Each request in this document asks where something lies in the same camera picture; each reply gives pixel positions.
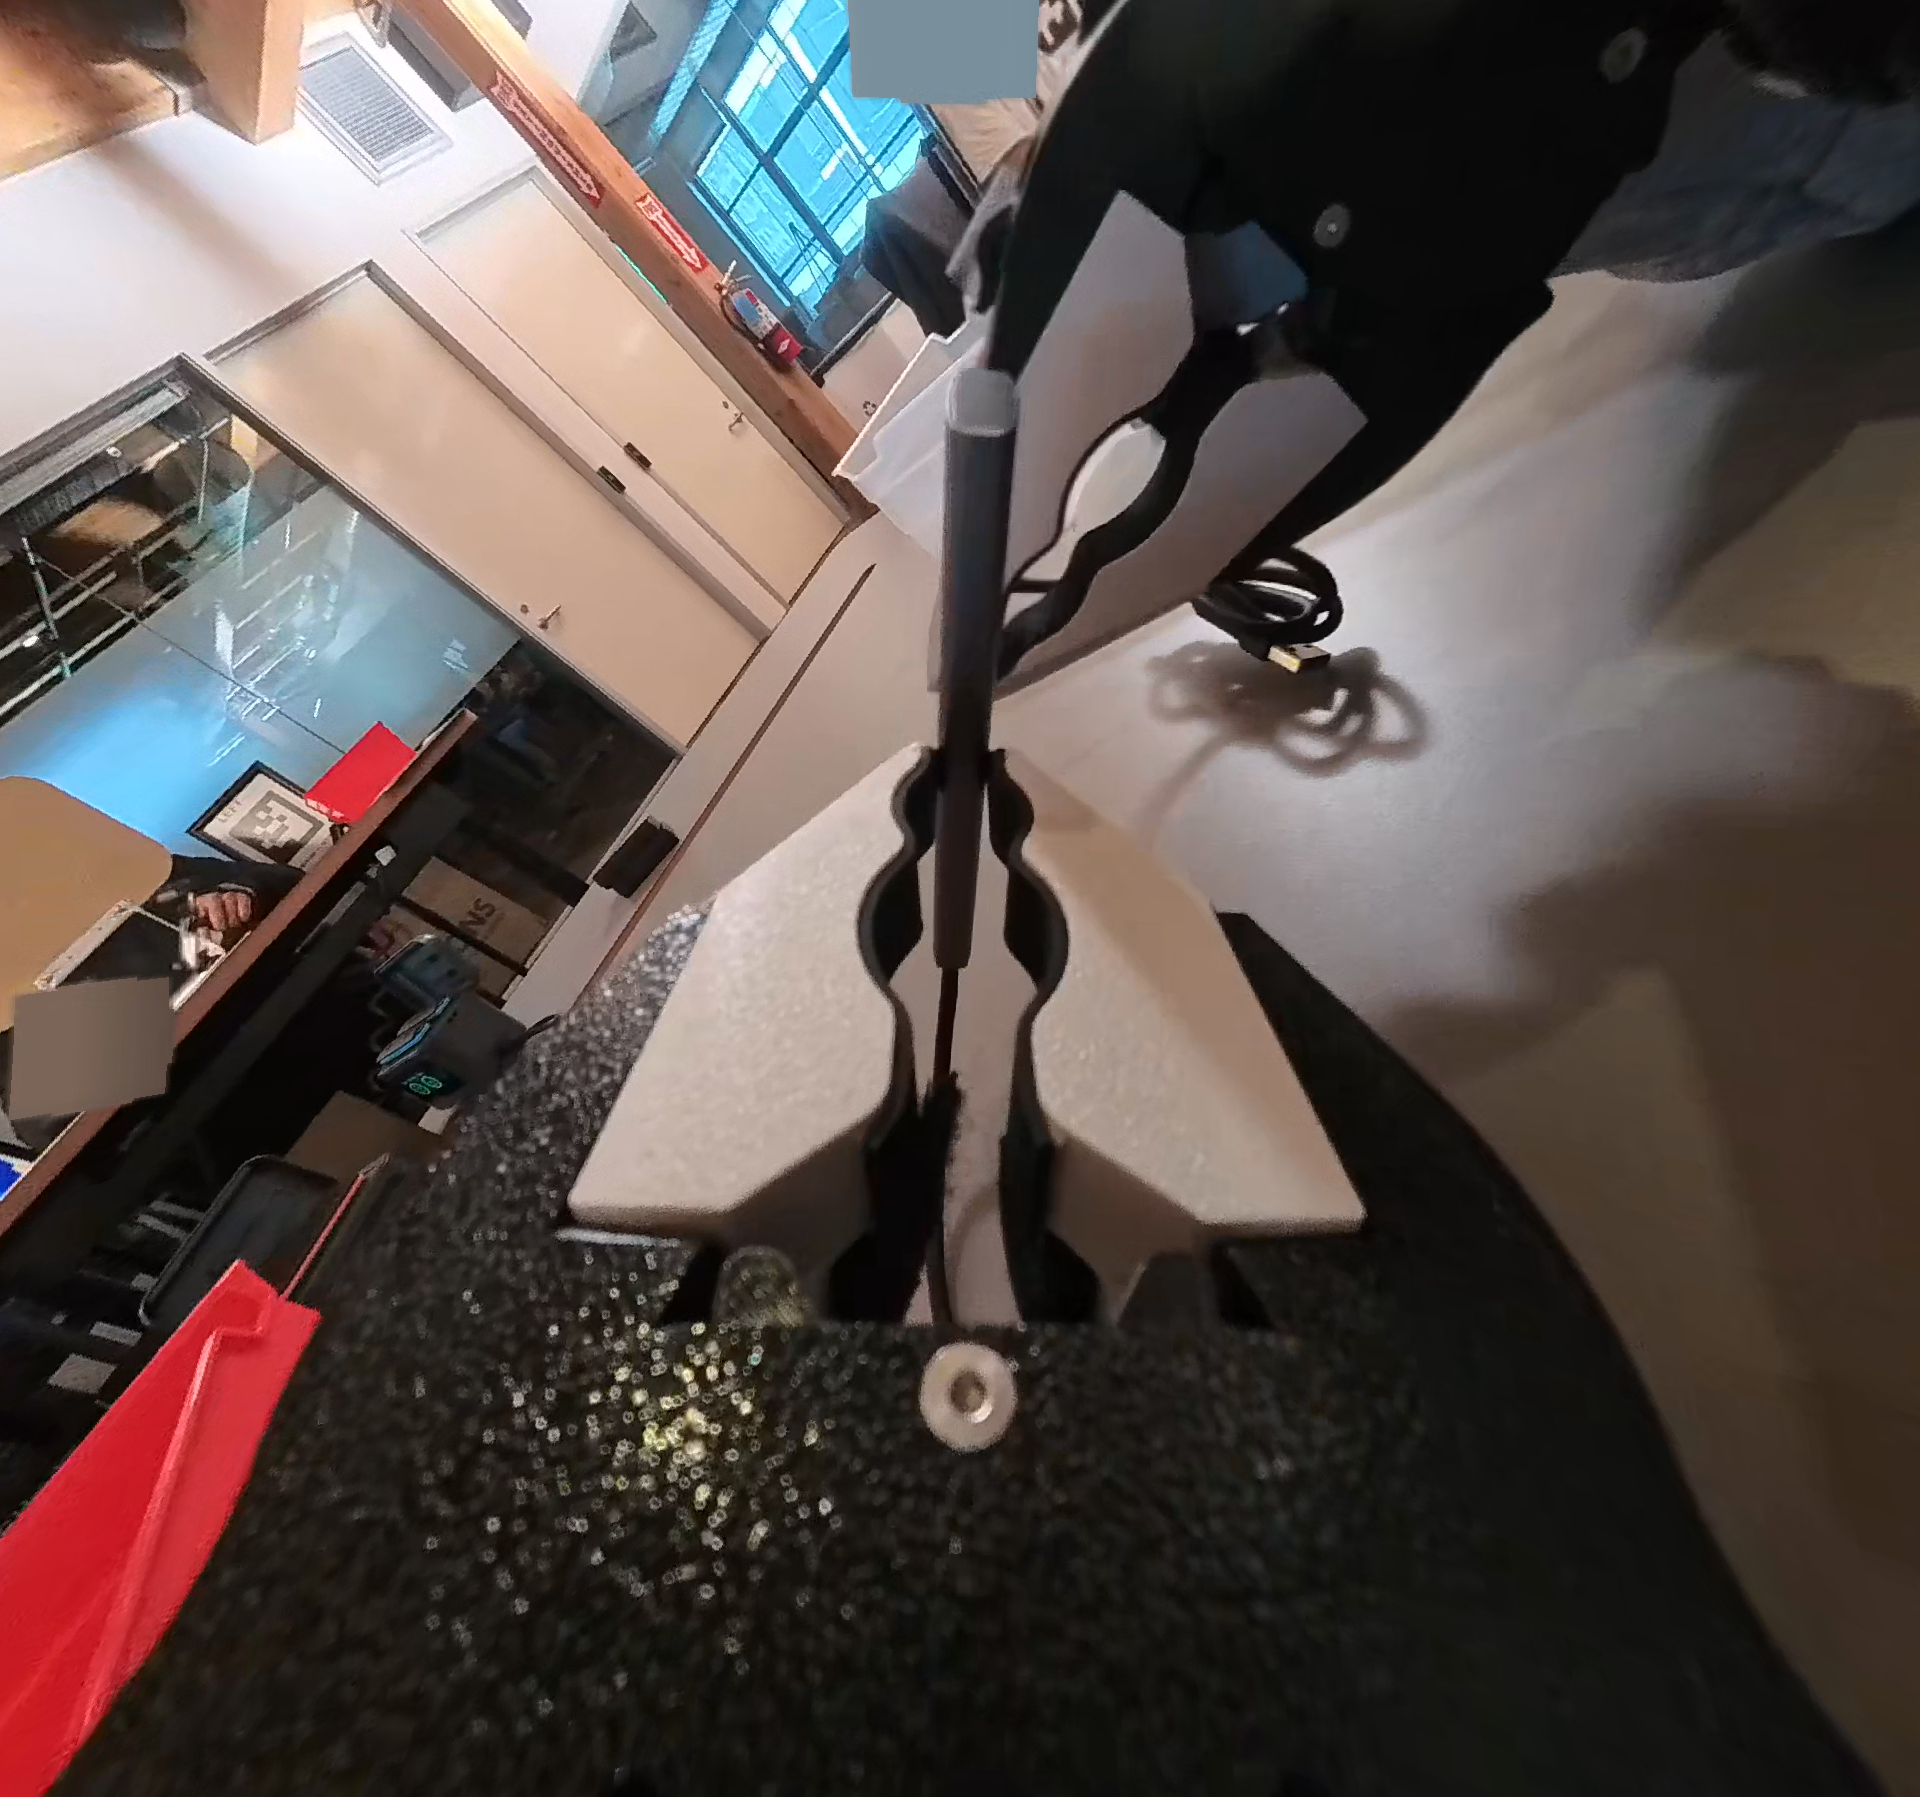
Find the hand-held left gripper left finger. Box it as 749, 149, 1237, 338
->
566, 737, 948, 1291

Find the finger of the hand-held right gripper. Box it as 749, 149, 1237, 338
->
1020, 194, 1211, 605
997, 362, 1370, 700

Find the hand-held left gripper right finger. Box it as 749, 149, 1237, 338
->
981, 744, 1370, 1304

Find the black usb cable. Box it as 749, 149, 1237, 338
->
1196, 547, 1347, 680

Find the thin black hub cable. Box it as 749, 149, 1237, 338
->
918, 960, 966, 1330

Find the small black device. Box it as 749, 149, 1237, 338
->
590, 818, 680, 902

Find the dark cloth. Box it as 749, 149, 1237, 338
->
859, 145, 987, 343

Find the white plastic bin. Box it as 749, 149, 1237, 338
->
829, 322, 997, 546

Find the printed cardboard box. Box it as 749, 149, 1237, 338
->
394, 848, 582, 996

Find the black battery charger device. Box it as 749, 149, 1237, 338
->
365, 931, 529, 1113

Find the red fire extinguisher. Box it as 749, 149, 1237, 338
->
715, 266, 807, 377

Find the plain cardboard box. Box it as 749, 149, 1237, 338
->
281, 1091, 452, 1186

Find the black framed window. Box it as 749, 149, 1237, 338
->
577, 0, 977, 366

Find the red strip sticker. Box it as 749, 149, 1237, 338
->
491, 70, 604, 203
638, 183, 711, 280

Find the red box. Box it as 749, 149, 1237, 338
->
304, 719, 423, 827

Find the beige cabinet door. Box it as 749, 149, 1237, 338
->
407, 162, 852, 619
202, 261, 769, 752

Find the wooden desk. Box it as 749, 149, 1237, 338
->
0, 709, 481, 1237

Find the framed marker tag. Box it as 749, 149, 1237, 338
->
187, 760, 340, 873

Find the black hard case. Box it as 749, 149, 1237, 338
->
140, 1150, 363, 1330

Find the glass partition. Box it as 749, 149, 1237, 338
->
0, 359, 679, 854

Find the white air vent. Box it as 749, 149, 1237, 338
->
293, 31, 457, 186

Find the red plastic bin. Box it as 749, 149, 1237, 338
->
0, 1257, 323, 1797

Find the wooden post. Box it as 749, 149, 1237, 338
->
0, 0, 878, 524

